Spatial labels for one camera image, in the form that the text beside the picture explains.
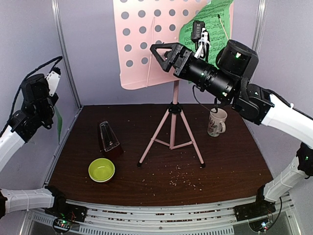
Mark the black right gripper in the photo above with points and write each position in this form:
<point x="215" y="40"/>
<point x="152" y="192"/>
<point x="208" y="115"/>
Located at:
<point x="181" y="61"/>

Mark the green sheet music page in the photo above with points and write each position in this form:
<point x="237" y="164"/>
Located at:
<point x="216" y="16"/>
<point x="59" y="123"/>

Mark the pink music stand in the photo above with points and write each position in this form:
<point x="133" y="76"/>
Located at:
<point x="173" y="110"/>

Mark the brown wooden metronome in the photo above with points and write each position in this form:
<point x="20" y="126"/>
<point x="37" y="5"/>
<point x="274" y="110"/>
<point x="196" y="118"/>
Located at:
<point x="109" y="145"/>

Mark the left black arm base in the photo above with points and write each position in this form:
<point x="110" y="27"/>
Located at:
<point x="64" y="210"/>

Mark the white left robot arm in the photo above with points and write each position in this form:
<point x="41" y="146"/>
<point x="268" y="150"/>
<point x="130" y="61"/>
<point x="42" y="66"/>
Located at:
<point x="28" y="142"/>

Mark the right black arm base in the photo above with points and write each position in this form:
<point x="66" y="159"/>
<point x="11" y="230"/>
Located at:
<point x="259" y="207"/>

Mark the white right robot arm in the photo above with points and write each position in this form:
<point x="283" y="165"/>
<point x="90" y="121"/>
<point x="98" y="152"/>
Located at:
<point x="291" y="137"/>

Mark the white floral ceramic mug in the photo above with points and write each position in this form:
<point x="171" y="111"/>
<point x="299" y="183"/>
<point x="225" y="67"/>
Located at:
<point x="216" y="125"/>

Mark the green plastic bowl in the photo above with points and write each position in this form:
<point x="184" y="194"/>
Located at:
<point x="101" y="170"/>

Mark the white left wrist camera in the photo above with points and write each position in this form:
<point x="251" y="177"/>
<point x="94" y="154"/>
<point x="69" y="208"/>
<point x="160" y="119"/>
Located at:
<point x="53" y="79"/>

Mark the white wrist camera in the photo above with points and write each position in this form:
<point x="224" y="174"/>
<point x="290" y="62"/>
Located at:
<point x="200" y="37"/>
<point x="53" y="79"/>

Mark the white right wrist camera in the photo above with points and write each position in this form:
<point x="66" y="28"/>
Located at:
<point x="200" y="37"/>

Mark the left aluminium frame post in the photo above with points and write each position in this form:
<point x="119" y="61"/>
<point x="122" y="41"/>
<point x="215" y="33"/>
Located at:
<point x="62" y="42"/>

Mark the aluminium frame post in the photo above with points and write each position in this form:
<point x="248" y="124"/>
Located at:
<point x="62" y="42"/>
<point x="252" y="56"/>

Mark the right aluminium frame post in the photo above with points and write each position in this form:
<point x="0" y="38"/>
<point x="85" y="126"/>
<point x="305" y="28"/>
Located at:
<point x="252" y="56"/>

